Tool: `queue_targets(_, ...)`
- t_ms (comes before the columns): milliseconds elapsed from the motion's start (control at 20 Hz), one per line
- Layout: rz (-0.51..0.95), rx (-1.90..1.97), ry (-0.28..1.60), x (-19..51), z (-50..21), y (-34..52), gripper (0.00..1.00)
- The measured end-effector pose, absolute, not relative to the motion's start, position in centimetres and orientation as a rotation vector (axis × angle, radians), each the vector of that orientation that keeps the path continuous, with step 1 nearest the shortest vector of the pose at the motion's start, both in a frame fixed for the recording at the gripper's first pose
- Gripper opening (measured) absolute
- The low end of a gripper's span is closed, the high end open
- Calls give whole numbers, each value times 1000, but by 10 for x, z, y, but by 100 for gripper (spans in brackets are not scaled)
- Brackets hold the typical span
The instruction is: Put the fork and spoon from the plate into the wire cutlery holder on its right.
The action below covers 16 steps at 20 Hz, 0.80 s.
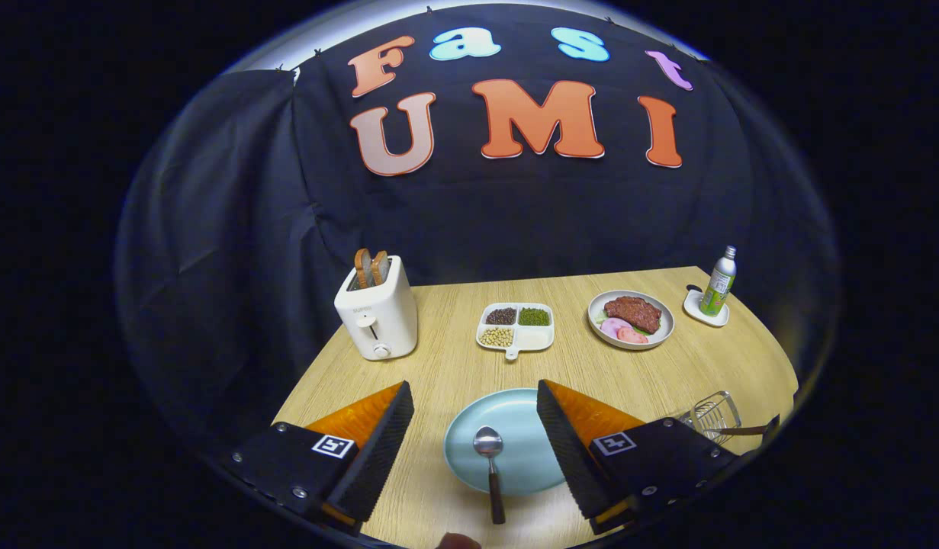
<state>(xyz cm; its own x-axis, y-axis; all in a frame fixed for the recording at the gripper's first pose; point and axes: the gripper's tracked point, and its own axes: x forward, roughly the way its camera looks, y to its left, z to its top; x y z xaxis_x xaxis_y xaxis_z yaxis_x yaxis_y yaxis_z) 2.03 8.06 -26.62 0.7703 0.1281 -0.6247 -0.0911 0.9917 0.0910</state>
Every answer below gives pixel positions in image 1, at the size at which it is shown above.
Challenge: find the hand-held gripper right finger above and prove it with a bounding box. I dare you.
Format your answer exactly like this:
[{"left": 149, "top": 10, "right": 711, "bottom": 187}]
[{"left": 536, "top": 379, "right": 744, "bottom": 535}]

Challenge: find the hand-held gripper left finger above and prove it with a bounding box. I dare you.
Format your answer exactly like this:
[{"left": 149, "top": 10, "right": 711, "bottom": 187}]
[{"left": 225, "top": 381, "right": 415, "bottom": 535}]

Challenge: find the spoon with wooden handle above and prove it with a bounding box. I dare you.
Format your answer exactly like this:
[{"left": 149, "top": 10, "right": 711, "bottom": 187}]
[{"left": 473, "top": 425, "right": 506, "bottom": 525}]

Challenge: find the light blue plate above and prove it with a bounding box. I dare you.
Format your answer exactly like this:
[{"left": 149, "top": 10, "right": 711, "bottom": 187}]
[{"left": 444, "top": 388, "right": 569, "bottom": 496}]

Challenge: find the white divided dish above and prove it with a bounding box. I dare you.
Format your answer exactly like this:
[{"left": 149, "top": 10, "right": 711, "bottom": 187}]
[{"left": 476, "top": 303, "right": 555, "bottom": 361}]

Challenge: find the white toaster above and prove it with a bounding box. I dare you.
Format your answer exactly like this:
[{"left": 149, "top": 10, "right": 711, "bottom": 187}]
[{"left": 334, "top": 255, "right": 419, "bottom": 361}]

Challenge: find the brown steak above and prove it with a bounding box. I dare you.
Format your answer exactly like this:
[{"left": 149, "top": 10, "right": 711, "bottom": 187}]
[{"left": 604, "top": 296, "right": 663, "bottom": 334}]

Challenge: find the white oval plate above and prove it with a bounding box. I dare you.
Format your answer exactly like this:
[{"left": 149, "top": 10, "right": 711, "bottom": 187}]
[{"left": 588, "top": 290, "right": 676, "bottom": 351}]

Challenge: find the white coaster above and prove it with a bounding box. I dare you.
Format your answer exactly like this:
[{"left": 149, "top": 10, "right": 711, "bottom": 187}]
[{"left": 683, "top": 286, "right": 730, "bottom": 328}]

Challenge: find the green label bottle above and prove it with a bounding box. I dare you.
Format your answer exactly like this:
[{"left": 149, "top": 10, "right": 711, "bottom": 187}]
[{"left": 699, "top": 246, "right": 738, "bottom": 317}]

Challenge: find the black backdrop cloth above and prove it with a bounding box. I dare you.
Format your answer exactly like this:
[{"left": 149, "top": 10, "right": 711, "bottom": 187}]
[{"left": 114, "top": 4, "right": 840, "bottom": 458}]

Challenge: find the metal wire basket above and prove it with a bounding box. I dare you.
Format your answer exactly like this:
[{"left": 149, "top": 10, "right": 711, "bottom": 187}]
[{"left": 679, "top": 390, "right": 742, "bottom": 445}]

